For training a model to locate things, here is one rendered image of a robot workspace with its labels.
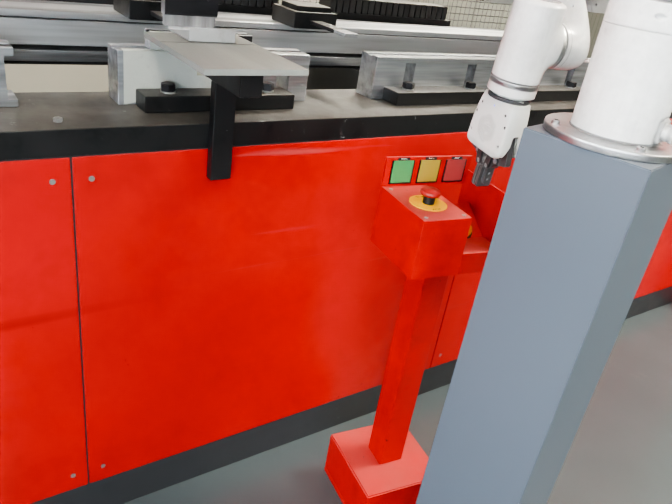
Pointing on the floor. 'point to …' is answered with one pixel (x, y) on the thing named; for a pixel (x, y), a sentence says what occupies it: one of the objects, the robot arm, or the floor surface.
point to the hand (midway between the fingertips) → (482, 174)
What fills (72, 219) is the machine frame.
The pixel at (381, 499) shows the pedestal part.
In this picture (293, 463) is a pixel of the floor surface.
